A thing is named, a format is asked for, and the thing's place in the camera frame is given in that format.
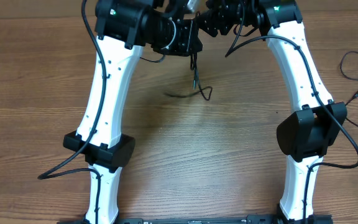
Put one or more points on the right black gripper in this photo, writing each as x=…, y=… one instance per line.
x=215, y=17

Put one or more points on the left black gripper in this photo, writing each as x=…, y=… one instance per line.
x=190, y=30

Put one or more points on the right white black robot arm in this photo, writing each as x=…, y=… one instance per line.
x=315, y=120

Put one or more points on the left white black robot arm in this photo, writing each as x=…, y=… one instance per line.
x=122, y=30

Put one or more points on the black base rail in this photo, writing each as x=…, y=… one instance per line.
x=249, y=219

